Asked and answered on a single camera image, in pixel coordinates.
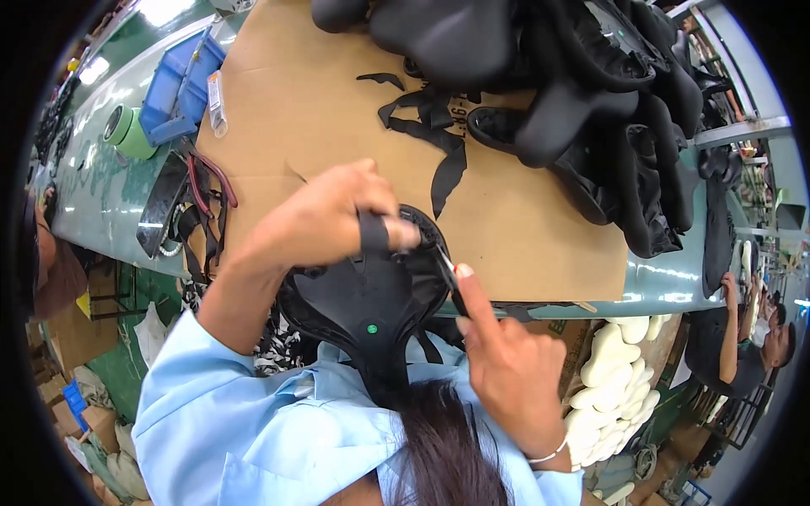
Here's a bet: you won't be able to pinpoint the person's left hand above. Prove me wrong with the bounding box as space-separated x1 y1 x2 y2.
243 158 422 274

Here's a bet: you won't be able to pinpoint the person's right hand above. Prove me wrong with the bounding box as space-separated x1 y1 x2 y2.
454 262 568 460

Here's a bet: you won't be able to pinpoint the black bicycle saddle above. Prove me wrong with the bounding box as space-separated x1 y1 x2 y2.
276 204 454 407

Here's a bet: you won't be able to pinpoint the black finger band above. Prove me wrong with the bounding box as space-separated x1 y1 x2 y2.
358 209 391 254

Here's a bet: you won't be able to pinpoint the pile of white foam pads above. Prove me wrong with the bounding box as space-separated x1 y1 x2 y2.
562 314 673 473

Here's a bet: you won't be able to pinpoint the brown cardboard sheet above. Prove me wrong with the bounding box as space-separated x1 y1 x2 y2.
185 0 630 303

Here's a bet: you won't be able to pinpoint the clear plastic packet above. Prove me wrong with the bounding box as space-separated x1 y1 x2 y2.
206 70 229 139

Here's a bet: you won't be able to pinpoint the black cover offcut strips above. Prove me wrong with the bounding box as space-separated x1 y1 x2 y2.
377 85 470 220

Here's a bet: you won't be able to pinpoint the small black scrap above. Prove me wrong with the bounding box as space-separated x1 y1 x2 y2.
356 72 406 93

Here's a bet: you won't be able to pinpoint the blue plastic bin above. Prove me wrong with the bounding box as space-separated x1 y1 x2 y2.
138 25 227 148

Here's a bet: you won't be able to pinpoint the green tape roll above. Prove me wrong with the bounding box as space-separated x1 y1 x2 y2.
103 104 159 161

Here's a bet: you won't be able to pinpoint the person's body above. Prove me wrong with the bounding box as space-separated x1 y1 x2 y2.
132 309 586 506

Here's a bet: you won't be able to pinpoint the hanging black cloth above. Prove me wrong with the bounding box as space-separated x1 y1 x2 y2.
698 145 745 300

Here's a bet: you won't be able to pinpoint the row of black parts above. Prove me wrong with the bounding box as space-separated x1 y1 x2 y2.
34 81 78 167

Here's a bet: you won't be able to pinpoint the pile of black saddles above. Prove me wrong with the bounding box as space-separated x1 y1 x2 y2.
310 0 707 259

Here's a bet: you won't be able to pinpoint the heap of cartons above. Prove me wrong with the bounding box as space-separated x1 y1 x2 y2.
28 316 154 506

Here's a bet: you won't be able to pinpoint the grey metal rack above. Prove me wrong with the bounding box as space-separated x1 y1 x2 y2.
664 0 793 150

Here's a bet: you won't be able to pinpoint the thin silver bracelet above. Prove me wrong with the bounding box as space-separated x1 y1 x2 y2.
526 435 569 466

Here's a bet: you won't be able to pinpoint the black straps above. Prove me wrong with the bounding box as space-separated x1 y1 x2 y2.
176 201 230 287

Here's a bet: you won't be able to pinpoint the red handled pliers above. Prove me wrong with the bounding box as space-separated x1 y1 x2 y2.
186 151 240 220

